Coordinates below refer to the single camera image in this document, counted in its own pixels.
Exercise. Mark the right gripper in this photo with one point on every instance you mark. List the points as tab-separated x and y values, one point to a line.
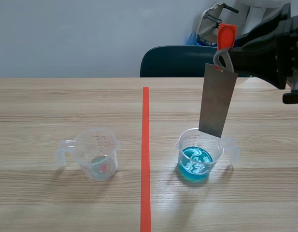
287	48

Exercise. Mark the grey metal plate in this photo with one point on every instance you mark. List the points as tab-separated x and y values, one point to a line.
216	101

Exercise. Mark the grey metal case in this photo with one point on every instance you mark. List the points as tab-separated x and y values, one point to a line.
206	26

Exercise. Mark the blue bag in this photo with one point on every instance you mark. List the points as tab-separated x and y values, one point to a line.
192	39

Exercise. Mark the dark blue chair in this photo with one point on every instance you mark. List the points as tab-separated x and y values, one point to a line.
175	62

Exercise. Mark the clear beaker with blue liquid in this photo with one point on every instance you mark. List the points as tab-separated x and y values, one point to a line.
197	166

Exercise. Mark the empty clear plastic beaker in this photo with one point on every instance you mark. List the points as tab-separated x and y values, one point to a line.
100	166

